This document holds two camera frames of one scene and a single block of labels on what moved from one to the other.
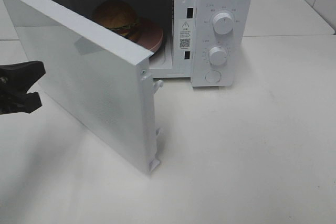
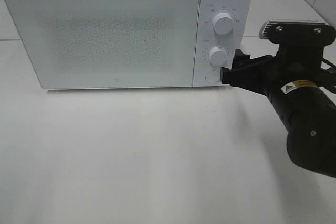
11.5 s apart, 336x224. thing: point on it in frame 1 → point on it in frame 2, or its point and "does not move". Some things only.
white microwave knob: (223, 23) does not move
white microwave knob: (218, 56) does not move
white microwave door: (99, 80) → (88, 37)
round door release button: (213, 76) does not move
